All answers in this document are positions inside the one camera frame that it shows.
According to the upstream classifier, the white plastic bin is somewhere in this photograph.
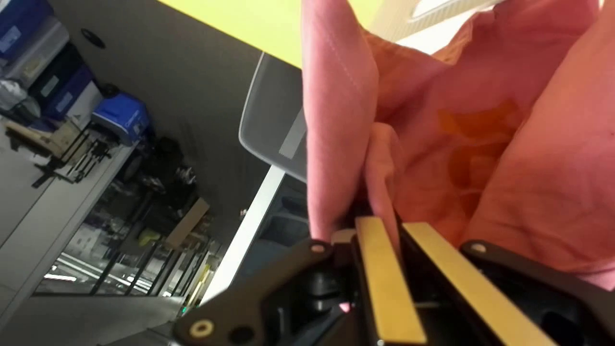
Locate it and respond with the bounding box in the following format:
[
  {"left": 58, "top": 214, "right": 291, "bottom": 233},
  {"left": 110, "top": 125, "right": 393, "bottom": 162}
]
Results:
[{"left": 366, "top": 0, "right": 516, "bottom": 56}]

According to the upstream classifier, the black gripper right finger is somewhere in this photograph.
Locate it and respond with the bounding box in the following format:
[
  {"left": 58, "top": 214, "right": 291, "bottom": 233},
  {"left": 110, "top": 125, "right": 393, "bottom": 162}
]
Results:
[{"left": 400, "top": 221, "right": 615, "bottom": 346}]

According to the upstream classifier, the pink shirt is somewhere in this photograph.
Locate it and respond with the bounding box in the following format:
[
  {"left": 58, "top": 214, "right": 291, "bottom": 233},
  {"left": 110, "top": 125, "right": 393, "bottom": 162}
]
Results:
[{"left": 300, "top": 0, "right": 615, "bottom": 293}]

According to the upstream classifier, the blue storage bin white label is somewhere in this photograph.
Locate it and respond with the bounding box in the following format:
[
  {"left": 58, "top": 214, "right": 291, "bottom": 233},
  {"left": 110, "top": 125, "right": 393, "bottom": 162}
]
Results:
[{"left": 27, "top": 43, "right": 104, "bottom": 123}]

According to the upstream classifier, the grey chair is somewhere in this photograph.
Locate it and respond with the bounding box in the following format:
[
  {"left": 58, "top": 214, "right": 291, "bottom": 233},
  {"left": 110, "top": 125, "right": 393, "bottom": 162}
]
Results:
[{"left": 237, "top": 52, "right": 310, "bottom": 185}]

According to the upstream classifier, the white partition post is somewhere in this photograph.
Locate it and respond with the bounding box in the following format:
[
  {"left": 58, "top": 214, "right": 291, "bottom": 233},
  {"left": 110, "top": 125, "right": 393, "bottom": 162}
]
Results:
[{"left": 200, "top": 164, "right": 289, "bottom": 304}]

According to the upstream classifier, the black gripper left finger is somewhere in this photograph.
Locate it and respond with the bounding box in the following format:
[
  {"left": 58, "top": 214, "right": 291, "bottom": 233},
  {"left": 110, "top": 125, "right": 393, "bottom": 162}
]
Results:
[{"left": 172, "top": 216, "right": 429, "bottom": 346}]

